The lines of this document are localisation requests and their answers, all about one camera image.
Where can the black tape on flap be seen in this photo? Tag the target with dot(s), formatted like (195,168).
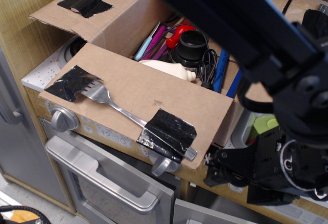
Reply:
(316,23)
(86,8)

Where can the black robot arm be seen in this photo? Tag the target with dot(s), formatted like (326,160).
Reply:
(284,72)

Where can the cream squeeze bottle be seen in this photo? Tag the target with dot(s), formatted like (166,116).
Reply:
(174,69)

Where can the black tape over fork handle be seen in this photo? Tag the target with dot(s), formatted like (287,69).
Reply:
(169,136)

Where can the silver toy sink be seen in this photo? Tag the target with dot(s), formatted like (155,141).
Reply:
(243,129)

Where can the right silver stove knob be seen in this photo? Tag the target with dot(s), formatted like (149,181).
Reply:
(162,164)

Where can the black tape on right flap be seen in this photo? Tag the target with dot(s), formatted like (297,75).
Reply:
(316,23)

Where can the black tape on left flap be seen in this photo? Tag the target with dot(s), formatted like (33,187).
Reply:
(86,8)

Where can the wooden toy kitchen unit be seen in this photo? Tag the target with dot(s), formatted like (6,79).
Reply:
(26,42)

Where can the blue u-shaped tube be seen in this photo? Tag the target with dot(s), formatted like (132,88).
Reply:
(220,69)

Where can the silver stove knob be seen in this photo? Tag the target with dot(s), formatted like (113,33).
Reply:
(63,119)
(162,164)

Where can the silver oven door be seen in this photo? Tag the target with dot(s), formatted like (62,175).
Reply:
(106,189)

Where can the purple handled utensil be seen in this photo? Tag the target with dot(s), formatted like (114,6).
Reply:
(155,39)

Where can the silver dishwasher door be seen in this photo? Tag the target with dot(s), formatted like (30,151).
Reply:
(186,212)

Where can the silver knife on right flap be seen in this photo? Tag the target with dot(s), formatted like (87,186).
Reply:
(323,8)

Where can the silver toy stove burner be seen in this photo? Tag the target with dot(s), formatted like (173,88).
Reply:
(69,49)

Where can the light blue handled knife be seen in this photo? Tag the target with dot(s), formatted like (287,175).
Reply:
(145,44)

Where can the left silver stove knob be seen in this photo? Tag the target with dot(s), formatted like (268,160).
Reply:
(63,119)

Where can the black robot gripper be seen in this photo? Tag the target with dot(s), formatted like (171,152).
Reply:
(275,168)

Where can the silver fork on flap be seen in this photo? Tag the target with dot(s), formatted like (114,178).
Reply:
(100,94)

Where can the red toy utensil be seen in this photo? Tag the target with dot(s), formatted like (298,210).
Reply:
(179,30)

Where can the green plastic plate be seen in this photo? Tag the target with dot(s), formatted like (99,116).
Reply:
(263,124)

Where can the large brown cardboard box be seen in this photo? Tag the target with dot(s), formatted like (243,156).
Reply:
(140,89)

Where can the black cylindrical blender base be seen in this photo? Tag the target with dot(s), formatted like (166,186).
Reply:
(190,50)

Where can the black tape over fork tines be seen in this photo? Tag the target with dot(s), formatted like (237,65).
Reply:
(71,83)

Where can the grey toy refrigerator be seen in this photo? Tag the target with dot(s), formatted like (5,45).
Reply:
(23,157)

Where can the orange object bottom left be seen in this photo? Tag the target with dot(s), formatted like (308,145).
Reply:
(20,216)

